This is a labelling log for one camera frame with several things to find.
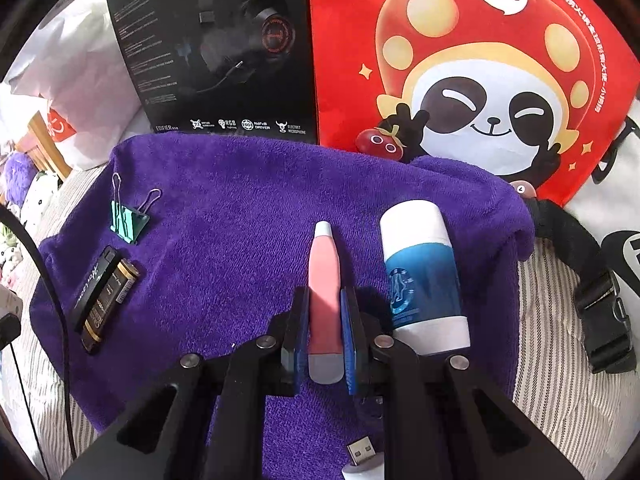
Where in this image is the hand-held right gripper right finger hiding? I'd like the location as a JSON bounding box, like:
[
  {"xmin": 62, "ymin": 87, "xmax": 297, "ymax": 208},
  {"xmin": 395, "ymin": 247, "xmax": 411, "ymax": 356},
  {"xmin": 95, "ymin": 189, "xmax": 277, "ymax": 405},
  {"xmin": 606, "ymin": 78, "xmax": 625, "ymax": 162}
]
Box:
[{"xmin": 339, "ymin": 285, "xmax": 583, "ymax": 480}]

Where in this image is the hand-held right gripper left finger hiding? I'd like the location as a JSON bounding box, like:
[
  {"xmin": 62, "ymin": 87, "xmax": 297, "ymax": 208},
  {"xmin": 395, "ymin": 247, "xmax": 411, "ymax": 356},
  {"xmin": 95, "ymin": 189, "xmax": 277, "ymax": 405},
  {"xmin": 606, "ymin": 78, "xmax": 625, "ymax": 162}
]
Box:
[{"xmin": 60, "ymin": 285, "xmax": 313, "ymax": 480}]

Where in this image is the pink tube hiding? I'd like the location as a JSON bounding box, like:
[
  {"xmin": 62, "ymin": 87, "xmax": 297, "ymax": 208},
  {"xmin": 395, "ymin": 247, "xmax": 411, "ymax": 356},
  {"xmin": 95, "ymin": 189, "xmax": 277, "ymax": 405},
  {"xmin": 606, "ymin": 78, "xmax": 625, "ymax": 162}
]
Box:
[{"xmin": 307, "ymin": 221, "xmax": 346, "ymax": 386}]

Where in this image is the blue and white bottle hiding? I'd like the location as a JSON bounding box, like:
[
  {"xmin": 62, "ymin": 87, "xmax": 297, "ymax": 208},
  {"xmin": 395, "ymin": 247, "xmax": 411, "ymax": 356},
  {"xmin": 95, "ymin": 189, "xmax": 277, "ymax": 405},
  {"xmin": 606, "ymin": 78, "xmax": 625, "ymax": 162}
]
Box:
[{"xmin": 380, "ymin": 199, "xmax": 472, "ymax": 356}]

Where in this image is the purple towel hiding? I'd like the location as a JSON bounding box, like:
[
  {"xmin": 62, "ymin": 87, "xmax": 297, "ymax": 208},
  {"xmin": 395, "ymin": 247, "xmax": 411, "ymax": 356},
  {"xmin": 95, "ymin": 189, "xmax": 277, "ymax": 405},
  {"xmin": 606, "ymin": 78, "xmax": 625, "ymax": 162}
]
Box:
[{"xmin": 30, "ymin": 132, "xmax": 536, "ymax": 480}]

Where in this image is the white usb stick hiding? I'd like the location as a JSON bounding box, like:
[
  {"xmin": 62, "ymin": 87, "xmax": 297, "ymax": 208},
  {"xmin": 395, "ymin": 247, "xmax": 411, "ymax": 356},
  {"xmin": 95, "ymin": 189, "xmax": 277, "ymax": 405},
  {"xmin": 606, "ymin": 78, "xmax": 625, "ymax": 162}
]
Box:
[{"xmin": 341, "ymin": 437, "xmax": 386, "ymax": 480}]

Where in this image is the black and gold battery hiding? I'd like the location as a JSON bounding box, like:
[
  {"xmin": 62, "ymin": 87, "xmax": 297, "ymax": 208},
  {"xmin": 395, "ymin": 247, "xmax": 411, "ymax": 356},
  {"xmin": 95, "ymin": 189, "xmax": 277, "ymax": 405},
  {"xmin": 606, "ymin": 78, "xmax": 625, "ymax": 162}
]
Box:
[{"xmin": 81, "ymin": 260, "xmax": 142, "ymax": 356}]

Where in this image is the green binder clip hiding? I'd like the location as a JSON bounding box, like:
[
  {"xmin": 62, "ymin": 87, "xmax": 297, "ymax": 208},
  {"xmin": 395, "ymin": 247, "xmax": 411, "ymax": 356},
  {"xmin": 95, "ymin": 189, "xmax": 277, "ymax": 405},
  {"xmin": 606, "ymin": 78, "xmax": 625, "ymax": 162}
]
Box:
[{"xmin": 109, "ymin": 172, "xmax": 163, "ymax": 246}]

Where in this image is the black flash drive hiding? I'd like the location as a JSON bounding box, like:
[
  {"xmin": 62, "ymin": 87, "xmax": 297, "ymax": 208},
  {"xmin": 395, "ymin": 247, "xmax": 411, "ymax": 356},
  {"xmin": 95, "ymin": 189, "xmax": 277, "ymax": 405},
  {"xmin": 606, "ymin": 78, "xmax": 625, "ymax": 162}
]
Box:
[{"xmin": 69, "ymin": 245, "xmax": 123, "ymax": 333}]

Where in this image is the red panda print bag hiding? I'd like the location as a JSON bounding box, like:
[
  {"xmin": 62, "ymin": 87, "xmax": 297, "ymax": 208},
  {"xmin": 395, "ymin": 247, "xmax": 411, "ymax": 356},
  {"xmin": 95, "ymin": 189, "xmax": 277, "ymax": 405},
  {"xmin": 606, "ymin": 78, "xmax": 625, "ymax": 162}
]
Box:
[{"xmin": 306, "ymin": 0, "xmax": 640, "ymax": 208}]

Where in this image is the black headphone box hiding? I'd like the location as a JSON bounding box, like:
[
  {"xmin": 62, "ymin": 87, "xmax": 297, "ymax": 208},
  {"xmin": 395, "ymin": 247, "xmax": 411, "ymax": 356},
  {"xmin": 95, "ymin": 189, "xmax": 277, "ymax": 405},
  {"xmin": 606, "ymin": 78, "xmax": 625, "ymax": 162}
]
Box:
[{"xmin": 104, "ymin": 0, "xmax": 321, "ymax": 143}]

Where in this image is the white sling bag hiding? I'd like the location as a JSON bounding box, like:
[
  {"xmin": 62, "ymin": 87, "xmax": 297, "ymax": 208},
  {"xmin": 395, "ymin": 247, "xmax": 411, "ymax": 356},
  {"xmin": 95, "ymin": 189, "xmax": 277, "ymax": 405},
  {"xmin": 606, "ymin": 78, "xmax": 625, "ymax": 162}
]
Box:
[{"xmin": 525, "ymin": 80, "xmax": 640, "ymax": 376}]

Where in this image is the wooden furniture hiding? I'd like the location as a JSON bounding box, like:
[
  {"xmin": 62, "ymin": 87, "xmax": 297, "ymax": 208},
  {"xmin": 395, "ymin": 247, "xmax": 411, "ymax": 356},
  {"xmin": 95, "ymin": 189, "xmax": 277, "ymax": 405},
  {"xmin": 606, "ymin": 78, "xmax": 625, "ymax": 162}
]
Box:
[{"xmin": 27, "ymin": 112, "xmax": 71, "ymax": 181}]

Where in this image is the purple plush toy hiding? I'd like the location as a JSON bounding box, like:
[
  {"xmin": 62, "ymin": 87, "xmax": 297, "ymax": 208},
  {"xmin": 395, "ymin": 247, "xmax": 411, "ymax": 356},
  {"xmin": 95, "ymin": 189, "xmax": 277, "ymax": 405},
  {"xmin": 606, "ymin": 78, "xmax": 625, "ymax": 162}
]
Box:
[{"xmin": 2, "ymin": 152, "xmax": 38, "ymax": 208}]

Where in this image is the white shopping bag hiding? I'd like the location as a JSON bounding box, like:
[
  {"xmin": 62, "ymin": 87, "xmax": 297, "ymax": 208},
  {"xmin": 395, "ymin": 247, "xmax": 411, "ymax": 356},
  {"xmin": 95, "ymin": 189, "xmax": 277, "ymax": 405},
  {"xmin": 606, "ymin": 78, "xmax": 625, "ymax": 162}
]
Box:
[{"xmin": 0, "ymin": 0, "xmax": 151, "ymax": 171}]

